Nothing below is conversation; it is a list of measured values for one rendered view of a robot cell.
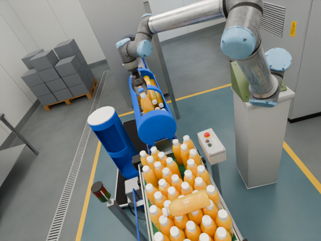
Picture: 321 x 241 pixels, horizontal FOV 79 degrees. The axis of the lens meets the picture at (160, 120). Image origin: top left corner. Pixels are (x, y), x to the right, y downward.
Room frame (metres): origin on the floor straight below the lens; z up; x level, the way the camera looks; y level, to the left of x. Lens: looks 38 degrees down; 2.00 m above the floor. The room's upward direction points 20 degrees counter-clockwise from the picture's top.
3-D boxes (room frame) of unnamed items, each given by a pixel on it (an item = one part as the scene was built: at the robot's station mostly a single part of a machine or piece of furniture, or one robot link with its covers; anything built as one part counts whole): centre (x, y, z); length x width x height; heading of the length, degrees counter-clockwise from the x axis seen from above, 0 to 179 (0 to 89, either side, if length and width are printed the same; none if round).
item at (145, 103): (1.19, 0.06, 1.24); 0.07 x 0.07 x 0.19
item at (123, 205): (1.94, 0.44, 0.08); 1.50 x 0.52 x 0.15; 173
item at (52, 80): (4.79, 1.89, 0.59); 1.20 x 0.80 x 1.19; 83
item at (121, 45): (1.21, 0.05, 1.65); 0.10 x 0.09 x 0.12; 43
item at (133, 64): (1.21, 0.06, 1.57); 0.10 x 0.09 x 0.05; 90
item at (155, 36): (2.51, -0.29, 0.85); 0.06 x 0.06 x 1.70; 0
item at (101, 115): (1.65, 0.53, 1.03); 0.28 x 0.28 x 0.01
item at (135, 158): (0.97, 0.24, 0.95); 0.10 x 0.07 x 0.10; 90
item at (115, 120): (1.65, 0.53, 0.59); 0.28 x 0.28 x 0.88
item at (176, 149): (0.90, -0.04, 1.00); 0.07 x 0.07 x 0.19
